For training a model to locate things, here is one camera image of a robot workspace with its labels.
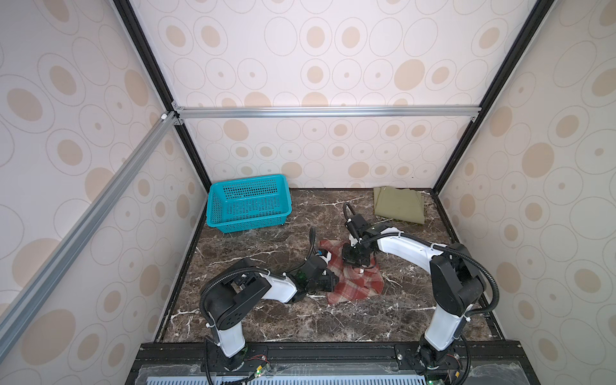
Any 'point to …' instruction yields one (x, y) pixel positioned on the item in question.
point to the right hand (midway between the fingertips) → (343, 262)
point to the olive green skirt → (404, 204)
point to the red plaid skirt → (354, 283)
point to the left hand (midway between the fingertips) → (346, 279)
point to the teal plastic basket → (249, 202)
